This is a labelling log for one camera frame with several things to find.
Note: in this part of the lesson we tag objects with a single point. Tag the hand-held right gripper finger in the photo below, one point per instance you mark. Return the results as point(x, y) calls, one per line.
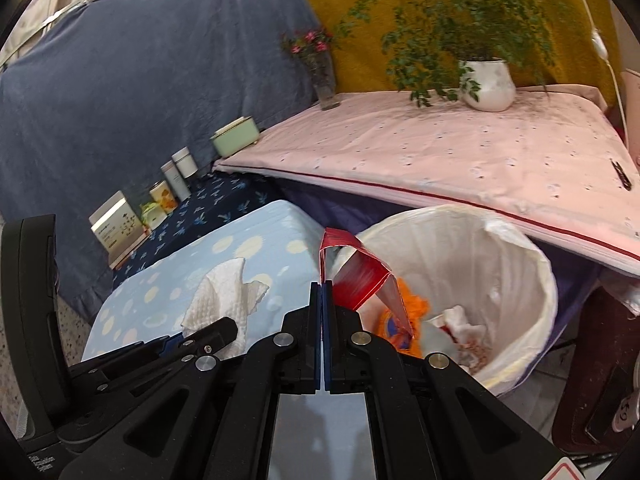
point(327, 335)
point(316, 335)

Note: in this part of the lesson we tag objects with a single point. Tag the white paper towel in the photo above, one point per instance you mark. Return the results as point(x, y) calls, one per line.
point(220, 295)

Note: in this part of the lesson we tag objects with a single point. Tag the navy printed cloth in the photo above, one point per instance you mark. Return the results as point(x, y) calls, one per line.
point(200, 215)

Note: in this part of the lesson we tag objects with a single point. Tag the green packet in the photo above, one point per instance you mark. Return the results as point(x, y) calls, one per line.
point(154, 215)

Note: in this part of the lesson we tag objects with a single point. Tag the green tissue box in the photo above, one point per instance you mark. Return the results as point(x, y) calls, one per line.
point(235, 137)

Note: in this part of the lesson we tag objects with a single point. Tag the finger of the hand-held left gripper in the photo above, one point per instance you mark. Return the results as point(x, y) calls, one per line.
point(215, 332)
point(172, 342)

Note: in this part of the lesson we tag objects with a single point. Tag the short white canister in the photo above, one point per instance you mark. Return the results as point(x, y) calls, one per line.
point(185, 162)

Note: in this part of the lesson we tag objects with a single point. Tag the white tissue with red stains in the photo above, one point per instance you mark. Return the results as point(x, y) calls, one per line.
point(462, 332)

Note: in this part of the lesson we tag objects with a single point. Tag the white trash bin with liner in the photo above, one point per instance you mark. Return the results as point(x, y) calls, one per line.
point(465, 255)

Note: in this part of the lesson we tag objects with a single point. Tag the pink cloth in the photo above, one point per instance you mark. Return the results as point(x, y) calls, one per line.
point(425, 160)

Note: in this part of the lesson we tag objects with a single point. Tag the black clip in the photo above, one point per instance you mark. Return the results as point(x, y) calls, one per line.
point(621, 172)

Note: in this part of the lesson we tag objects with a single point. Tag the orange plastic bag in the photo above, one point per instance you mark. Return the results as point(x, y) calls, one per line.
point(397, 310)

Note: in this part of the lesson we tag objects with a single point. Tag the metal rack rod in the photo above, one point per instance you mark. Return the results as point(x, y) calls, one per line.
point(75, 5)

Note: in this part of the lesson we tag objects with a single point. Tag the glass vase with pink flowers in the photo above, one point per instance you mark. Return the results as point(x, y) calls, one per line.
point(322, 80)

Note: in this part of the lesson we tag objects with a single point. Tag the yellow printed tin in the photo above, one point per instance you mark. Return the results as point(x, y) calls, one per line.
point(164, 195)

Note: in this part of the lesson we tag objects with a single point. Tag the light blue dotted cloth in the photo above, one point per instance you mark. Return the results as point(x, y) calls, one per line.
point(270, 230)

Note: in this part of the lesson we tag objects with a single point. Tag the tall white banded canister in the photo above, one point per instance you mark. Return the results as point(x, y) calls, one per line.
point(175, 180)

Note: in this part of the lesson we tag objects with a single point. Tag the blue-grey cloth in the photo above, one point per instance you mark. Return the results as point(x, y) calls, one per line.
point(150, 85)

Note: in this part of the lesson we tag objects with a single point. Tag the white booklet box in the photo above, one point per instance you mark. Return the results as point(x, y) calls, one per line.
point(117, 230)

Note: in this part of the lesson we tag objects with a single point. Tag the cardboard box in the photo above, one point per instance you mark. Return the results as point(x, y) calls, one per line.
point(631, 95)

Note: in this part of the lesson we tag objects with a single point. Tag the potted green plant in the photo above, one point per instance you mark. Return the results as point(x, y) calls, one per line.
point(487, 85)

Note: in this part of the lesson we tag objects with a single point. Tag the red foil packet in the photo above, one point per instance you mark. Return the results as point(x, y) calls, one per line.
point(360, 270)

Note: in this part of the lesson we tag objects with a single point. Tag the dark maroon case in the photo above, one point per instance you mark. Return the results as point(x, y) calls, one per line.
point(595, 360)

